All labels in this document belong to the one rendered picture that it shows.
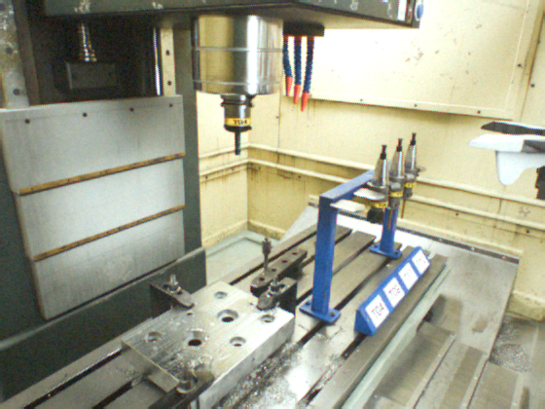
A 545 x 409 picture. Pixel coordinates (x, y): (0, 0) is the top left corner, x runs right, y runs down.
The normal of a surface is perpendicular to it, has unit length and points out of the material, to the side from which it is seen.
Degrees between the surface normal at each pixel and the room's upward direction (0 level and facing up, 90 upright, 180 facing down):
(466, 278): 24
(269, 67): 90
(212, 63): 90
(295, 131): 90
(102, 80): 90
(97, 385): 0
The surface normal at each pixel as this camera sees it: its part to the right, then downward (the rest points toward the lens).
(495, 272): -0.22, -0.75
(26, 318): 0.79, 0.23
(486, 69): -0.61, 0.26
